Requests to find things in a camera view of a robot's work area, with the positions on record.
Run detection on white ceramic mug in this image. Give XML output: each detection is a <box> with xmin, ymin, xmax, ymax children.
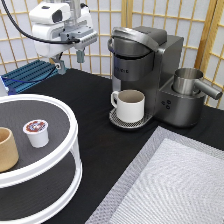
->
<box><xmin>111</xmin><ymin>90</ymin><xmax>145</xmax><ymax>123</ymax></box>

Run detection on tan wooden cup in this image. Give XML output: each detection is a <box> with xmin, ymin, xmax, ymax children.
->
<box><xmin>0</xmin><ymin>127</ymin><xmax>19</xmax><ymax>172</ymax></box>

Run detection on wooden shoji folding screen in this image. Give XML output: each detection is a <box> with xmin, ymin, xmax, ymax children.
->
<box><xmin>0</xmin><ymin>0</ymin><xmax>224</xmax><ymax>110</ymax></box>

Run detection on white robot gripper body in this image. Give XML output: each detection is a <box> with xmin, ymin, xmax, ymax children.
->
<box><xmin>29</xmin><ymin>2</ymin><xmax>98</xmax><ymax>58</ymax></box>

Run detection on steel milk frother jug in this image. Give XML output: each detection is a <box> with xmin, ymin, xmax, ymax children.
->
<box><xmin>173</xmin><ymin>68</ymin><xmax>222</xmax><ymax>100</ymax></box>

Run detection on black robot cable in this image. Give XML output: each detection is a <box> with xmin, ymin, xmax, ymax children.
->
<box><xmin>0</xmin><ymin>0</ymin><xmax>81</xmax><ymax>45</ymax></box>

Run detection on grey woven placemat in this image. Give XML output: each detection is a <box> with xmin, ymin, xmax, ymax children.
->
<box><xmin>85</xmin><ymin>127</ymin><xmax>224</xmax><ymax>224</ymax></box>

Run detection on blue ribbed metal block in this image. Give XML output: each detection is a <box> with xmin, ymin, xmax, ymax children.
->
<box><xmin>2</xmin><ymin>60</ymin><xmax>58</xmax><ymax>94</ymax></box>

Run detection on white two-tier round shelf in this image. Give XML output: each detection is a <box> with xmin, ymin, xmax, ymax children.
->
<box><xmin>0</xmin><ymin>94</ymin><xmax>82</xmax><ymax>224</ymax></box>

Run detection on grey pod coffee machine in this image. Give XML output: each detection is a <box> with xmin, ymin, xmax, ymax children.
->
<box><xmin>108</xmin><ymin>26</ymin><xmax>205</xmax><ymax>130</ymax></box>

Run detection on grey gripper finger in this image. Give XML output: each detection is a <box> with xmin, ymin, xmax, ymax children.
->
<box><xmin>54</xmin><ymin>54</ymin><xmax>66</xmax><ymax>75</ymax></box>
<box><xmin>76</xmin><ymin>49</ymin><xmax>85</xmax><ymax>63</ymax></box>

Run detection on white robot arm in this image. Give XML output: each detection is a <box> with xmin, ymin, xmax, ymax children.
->
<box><xmin>29</xmin><ymin>0</ymin><xmax>98</xmax><ymax>74</ymax></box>

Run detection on white coffee pod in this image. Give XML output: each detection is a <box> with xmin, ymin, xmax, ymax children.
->
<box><xmin>23</xmin><ymin>119</ymin><xmax>49</xmax><ymax>148</ymax></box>

